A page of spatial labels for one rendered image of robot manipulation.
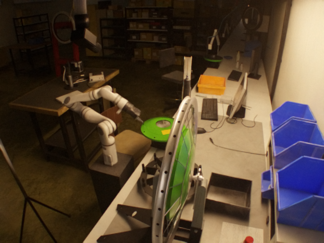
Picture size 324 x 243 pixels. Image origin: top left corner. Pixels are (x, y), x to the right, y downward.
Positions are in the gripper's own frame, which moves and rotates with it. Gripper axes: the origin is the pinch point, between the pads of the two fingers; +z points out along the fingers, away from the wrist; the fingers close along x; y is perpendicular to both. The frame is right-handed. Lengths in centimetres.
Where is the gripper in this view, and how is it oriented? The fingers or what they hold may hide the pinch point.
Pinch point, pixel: (143, 122)
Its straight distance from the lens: 156.5
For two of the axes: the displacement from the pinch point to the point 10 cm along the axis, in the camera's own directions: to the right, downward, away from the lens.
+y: 5.6, -6.4, -5.3
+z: 8.0, 5.9, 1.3
